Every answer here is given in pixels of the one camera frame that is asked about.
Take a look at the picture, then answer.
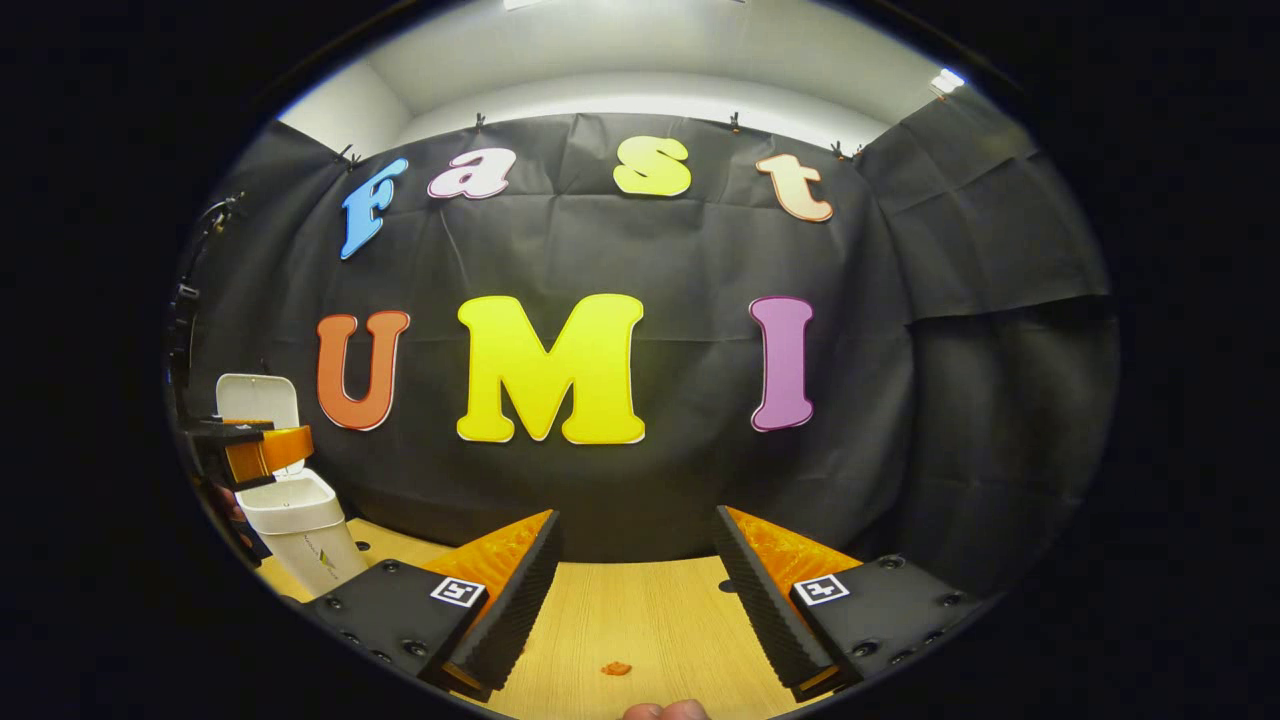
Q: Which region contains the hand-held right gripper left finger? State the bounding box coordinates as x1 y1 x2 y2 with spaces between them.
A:
300 508 563 703

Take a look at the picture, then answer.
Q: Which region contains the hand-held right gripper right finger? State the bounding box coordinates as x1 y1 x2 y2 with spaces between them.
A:
713 505 1001 703

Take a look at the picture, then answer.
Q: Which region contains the white desktop garbage bin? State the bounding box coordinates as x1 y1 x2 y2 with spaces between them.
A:
216 373 369 599

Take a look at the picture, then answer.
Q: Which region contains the wooden desktop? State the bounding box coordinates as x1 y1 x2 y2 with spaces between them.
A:
255 518 871 720

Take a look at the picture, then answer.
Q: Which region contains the black backdrop cloth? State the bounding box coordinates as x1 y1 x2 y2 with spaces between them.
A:
165 85 1121 601

